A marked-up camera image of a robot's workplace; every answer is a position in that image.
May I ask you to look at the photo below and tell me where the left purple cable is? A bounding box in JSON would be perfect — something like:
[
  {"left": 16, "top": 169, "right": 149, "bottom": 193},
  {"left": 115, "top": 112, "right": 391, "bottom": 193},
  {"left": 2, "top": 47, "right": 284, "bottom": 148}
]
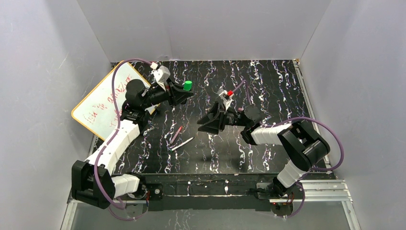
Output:
[{"left": 93, "top": 58, "right": 156, "bottom": 221}]

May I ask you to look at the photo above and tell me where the pink pen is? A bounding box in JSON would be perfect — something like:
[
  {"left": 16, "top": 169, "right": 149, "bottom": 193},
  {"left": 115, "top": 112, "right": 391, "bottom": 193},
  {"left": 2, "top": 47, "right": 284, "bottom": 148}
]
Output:
[{"left": 169, "top": 126, "right": 183, "bottom": 144}]

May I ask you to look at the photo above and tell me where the purple cable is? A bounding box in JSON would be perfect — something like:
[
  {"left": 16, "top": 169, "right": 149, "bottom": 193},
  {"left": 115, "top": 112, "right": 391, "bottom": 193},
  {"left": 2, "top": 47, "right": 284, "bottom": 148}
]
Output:
[
  {"left": 93, "top": 58, "right": 156, "bottom": 221},
  {"left": 231, "top": 79, "right": 345, "bottom": 219}
]

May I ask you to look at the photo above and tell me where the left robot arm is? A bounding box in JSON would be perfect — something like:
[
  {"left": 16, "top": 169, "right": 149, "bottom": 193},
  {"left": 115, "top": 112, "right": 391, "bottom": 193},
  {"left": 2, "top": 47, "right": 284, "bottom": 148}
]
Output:
[{"left": 71, "top": 79, "right": 193, "bottom": 209}]

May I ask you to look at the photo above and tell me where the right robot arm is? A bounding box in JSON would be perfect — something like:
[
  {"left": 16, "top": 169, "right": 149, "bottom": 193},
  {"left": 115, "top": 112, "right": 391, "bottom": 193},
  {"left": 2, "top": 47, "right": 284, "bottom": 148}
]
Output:
[{"left": 197, "top": 102, "right": 330, "bottom": 196}]

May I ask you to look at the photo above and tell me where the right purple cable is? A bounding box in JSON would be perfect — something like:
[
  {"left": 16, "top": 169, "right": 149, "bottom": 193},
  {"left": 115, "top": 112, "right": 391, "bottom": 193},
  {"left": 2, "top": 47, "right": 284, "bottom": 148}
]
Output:
[{"left": 231, "top": 79, "right": 345, "bottom": 219}]

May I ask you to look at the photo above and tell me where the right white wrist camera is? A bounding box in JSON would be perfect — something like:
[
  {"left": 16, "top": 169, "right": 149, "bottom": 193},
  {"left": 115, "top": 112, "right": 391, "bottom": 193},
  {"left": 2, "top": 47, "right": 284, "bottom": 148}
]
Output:
[{"left": 217, "top": 87, "right": 234, "bottom": 110}]

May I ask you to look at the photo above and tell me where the silver pen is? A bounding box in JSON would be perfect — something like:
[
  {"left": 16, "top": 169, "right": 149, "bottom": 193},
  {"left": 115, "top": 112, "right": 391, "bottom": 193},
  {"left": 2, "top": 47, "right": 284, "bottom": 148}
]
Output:
[{"left": 170, "top": 137, "right": 194, "bottom": 152}]

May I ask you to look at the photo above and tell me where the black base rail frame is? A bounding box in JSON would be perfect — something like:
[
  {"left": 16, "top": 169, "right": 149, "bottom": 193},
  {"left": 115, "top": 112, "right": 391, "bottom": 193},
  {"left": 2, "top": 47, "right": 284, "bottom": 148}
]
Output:
[{"left": 108, "top": 171, "right": 350, "bottom": 213}]

